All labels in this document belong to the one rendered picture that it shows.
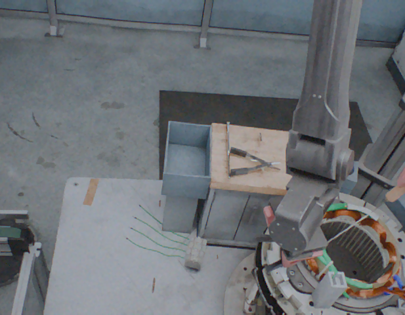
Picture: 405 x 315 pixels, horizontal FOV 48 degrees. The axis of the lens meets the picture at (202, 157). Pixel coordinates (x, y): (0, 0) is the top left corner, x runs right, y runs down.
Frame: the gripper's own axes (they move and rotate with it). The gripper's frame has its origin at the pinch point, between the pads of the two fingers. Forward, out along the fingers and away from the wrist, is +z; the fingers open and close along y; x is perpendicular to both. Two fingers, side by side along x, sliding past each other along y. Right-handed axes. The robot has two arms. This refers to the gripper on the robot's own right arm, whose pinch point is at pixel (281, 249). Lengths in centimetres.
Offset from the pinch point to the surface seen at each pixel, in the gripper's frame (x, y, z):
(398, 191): 15.6, 0.9, -15.1
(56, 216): -40, -91, 119
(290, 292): 2.1, 5.3, 7.6
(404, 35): 197, -176, 87
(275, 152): 14.5, -30.0, 10.8
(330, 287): 5.1, 8.9, -0.9
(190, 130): -3.4, -42.3, 13.7
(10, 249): -51, -37, 49
